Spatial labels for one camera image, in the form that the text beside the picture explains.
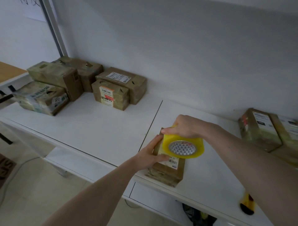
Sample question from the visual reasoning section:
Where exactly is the white paper sheet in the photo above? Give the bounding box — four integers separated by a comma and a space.
20, 0, 58, 23

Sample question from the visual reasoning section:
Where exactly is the person's left hand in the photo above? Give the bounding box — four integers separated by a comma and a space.
133, 134, 170, 172

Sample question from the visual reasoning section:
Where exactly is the brown box with large label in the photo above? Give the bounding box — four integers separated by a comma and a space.
269, 113, 298, 149

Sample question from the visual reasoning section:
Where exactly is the small box with orange label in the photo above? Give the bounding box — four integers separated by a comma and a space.
91, 79, 130, 111

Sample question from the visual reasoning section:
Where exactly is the plain taped brown cardboard box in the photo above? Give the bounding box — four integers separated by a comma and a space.
27, 61, 84, 102

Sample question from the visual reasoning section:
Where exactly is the brown box with red mark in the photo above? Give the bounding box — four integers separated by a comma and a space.
238, 108, 283, 153

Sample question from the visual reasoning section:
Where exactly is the person's right forearm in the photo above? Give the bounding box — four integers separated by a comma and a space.
202, 124, 298, 226

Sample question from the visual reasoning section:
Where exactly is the yellow and black tool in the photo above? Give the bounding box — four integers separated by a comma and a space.
239, 190, 256, 216

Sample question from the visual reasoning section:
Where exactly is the wooden desk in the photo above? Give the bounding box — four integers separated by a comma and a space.
0, 61, 28, 84

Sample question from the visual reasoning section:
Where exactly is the person's left forearm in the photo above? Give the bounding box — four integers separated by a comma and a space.
41, 156, 143, 226

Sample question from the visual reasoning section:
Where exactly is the brown box with torn tape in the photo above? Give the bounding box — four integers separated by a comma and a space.
51, 56, 104, 93

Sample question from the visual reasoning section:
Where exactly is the person's right hand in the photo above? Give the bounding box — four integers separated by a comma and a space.
161, 114, 218, 140

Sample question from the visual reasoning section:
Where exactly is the brown floor mat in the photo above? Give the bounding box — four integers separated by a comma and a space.
0, 153, 17, 189

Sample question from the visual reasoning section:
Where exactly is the grey floor cable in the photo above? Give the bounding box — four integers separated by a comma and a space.
0, 157, 40, 206

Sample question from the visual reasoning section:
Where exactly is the long box with white label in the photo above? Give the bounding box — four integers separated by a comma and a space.
95, 67, 148, 105

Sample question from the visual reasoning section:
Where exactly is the green printed taped cardboard box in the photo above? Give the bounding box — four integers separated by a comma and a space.
13, 81, 70, 116

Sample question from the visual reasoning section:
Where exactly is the yellow packing tape roll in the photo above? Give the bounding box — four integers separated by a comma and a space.
162, 125, 205, 160

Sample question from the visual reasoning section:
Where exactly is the grey metal post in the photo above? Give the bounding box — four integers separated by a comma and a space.
38, 0, 68, 58

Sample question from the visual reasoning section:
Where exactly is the black bag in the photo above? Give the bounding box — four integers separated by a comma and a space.
182, 203, 217, 226

